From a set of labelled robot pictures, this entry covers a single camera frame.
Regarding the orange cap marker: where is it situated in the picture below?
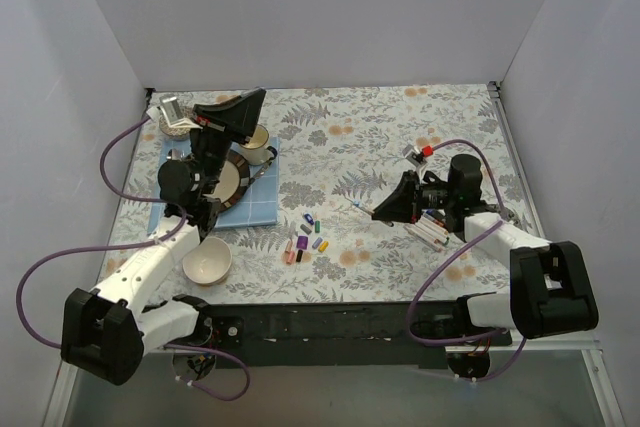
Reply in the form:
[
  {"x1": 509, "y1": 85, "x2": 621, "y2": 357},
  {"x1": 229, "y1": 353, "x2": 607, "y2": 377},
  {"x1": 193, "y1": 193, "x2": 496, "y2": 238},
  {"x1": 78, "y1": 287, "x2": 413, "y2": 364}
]
[{"x1": 407, "y1": 225, "x2": 443, "y2": 252}]

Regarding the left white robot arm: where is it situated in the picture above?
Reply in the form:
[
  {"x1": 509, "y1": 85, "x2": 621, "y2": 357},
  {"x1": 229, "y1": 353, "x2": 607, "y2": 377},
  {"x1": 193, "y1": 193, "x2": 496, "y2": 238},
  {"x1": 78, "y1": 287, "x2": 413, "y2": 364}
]
[{"x1": 61, "y1": 88, "x2": 266, "y2": 385}]

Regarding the patterned grey bowl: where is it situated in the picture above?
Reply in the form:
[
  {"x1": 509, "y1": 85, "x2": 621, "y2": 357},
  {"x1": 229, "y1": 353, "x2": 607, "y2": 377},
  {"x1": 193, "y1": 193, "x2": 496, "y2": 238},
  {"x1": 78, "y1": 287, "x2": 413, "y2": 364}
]
[{"x1": 159, "y1": 117, "x2": 192, "y2": 140}]

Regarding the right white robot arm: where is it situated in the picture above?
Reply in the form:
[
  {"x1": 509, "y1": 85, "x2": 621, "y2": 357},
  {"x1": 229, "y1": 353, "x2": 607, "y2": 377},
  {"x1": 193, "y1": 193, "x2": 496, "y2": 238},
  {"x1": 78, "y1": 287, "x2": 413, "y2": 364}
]
[{"x1": 371, "y1": 154, "x2": 599, "y2": 345}]

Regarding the floral tablecloth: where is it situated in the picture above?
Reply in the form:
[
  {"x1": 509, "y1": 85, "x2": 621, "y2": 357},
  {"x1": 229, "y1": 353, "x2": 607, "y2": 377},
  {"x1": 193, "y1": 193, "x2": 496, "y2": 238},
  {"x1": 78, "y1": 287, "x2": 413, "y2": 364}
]
[{"x1": 97, "y1": 84, "x2": 564, "y2": 306}]

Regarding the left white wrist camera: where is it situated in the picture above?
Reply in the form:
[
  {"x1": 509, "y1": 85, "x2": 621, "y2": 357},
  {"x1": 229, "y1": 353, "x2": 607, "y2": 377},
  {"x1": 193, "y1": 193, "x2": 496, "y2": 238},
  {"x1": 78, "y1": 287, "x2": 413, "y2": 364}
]
[{"x1": 146, "y1": 95, "x2": 199, "y2": 129}]

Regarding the blue checkered placemat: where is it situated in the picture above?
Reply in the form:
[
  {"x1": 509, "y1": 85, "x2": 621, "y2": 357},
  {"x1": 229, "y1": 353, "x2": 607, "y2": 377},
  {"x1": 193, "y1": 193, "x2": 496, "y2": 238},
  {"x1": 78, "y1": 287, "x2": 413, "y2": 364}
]
[{"x1": 147, "y1": 139, "x2": 279, "y2": 234}]

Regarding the pink pen cap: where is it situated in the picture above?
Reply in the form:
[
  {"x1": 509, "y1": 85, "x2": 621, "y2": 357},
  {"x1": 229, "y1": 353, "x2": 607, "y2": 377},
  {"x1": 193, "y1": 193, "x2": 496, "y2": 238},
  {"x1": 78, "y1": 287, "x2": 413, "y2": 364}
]
[{"x1": 286, "y1": 250, "x2": 296, "y2": 264}]

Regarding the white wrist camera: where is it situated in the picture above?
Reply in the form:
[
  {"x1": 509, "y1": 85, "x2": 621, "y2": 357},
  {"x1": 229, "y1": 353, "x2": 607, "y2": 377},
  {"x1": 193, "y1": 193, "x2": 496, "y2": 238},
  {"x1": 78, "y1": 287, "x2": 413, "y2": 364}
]
[
  {"x1": 146, "y1": 95, "x2": 199, "y2": 129},
  {"x1": 403, "y1": 145, "x2": 434, "y2": 169}
]

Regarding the purple cable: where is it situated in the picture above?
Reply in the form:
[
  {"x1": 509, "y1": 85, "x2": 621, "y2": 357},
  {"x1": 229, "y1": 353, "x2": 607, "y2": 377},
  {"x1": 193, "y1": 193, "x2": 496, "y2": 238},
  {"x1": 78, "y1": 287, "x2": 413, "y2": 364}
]
[
  {"x1": 15, "y1": 114, "x2": 251, "y2": 402},
  {"x1": 407, "y1": 139, "x2": 529, "y2": 382}
]

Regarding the dark rimmed plate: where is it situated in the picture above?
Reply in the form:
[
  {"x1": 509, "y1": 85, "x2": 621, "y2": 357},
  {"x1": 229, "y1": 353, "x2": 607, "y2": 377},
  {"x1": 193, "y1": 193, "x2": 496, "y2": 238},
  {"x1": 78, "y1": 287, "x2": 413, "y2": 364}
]
[{"x1": 213, "y1": 151, "x2": 251, "y2": 212}]

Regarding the floral dark bowl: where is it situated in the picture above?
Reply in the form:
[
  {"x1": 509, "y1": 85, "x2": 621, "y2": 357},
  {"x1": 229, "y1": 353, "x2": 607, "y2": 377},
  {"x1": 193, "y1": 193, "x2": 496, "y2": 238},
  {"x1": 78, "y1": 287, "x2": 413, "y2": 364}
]
[{"x1": 501, "y1": 207, "x2": 523, "y2": 227}]

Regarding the plain cream bowl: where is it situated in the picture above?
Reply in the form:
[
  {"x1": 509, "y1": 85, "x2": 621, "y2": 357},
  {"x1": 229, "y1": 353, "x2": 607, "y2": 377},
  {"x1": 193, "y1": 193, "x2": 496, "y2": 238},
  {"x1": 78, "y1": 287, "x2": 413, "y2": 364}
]
[{"x1": 182, "y1": 237, "x2": 233, "y2": 286}]

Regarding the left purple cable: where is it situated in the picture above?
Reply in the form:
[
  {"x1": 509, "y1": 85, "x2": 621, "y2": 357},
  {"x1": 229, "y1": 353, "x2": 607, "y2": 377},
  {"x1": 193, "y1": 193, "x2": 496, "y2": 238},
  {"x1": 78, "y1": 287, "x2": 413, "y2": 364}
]
[{"x1": 15, "y1": 114, "x2": 251, "y2": 402}]

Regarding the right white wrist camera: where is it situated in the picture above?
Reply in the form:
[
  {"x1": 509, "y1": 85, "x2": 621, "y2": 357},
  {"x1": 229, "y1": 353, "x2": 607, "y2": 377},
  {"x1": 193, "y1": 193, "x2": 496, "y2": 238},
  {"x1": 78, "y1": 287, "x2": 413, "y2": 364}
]
[{"x1": 403, "y1": 145, "x2": 434, "y2": 169}]

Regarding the cream mug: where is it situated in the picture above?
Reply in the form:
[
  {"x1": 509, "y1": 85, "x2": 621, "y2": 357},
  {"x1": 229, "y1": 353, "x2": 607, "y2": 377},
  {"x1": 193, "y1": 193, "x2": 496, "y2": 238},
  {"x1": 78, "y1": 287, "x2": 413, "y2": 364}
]
[{"x1": 238, "y1": 125, "x2": 278, "y2": 166}]

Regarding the aluminium frame rail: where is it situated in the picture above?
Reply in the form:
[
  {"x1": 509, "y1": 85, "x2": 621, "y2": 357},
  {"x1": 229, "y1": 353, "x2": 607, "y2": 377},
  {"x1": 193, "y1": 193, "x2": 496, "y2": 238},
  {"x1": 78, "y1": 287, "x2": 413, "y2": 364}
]
[{"x1": 62, "y1": 309, "x2": 601, "y2": 356}]

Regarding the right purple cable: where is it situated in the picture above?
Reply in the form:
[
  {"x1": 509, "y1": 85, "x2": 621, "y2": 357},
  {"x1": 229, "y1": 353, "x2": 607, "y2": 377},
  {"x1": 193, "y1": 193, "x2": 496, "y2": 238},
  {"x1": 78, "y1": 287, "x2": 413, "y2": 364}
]
[{"x1": 407, "y1": 139, "x2": 529, "y2": 382}]

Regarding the yellow cap marker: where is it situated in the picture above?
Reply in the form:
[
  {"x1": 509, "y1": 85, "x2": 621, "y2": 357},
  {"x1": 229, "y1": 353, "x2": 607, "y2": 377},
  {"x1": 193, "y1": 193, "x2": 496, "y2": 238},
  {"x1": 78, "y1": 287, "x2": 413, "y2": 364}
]
[{"x1": 417, "y1": 219, "x2": 449, "y2": 244}]

